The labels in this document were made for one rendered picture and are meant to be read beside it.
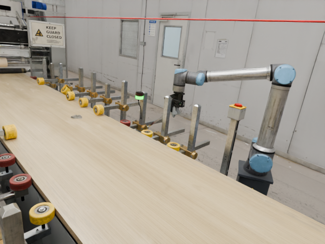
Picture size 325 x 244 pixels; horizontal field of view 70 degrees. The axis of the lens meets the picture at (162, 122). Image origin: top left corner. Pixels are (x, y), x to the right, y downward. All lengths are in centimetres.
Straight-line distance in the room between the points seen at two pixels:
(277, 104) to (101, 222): 126
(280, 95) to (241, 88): 262
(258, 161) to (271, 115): 33
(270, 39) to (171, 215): 347
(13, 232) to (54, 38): 338
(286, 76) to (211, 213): 99
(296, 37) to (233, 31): 101
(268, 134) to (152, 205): 102
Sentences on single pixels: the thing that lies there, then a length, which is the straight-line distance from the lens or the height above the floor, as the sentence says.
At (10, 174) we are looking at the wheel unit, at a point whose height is 81.
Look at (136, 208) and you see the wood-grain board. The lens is 94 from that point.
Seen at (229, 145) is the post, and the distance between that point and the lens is 137.
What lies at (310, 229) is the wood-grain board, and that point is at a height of 90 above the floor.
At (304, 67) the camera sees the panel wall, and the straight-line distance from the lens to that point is 385.
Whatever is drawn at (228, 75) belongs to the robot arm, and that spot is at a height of 133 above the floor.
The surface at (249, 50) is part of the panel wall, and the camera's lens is 419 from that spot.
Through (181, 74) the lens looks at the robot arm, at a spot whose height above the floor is 130.
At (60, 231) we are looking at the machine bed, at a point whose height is 76.
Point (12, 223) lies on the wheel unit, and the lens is 62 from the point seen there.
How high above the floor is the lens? 151
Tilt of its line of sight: 19 degrees down
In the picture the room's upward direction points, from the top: 6 degrees clockwise
